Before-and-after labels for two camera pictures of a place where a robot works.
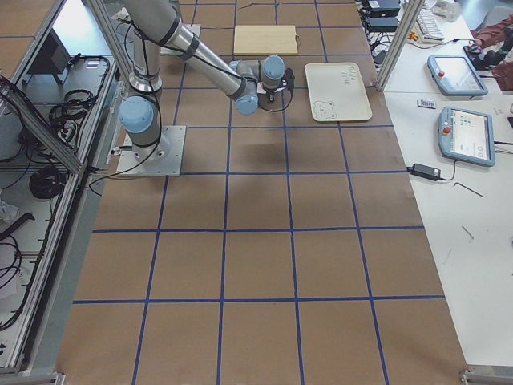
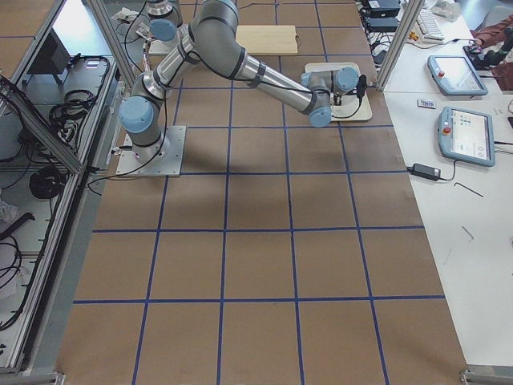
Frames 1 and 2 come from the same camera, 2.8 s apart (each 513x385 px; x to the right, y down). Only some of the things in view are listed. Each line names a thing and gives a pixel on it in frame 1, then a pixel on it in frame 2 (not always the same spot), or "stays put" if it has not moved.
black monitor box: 53,57 stays put
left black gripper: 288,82 → 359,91
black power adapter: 425,172 stays put
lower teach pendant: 466,135 stays put
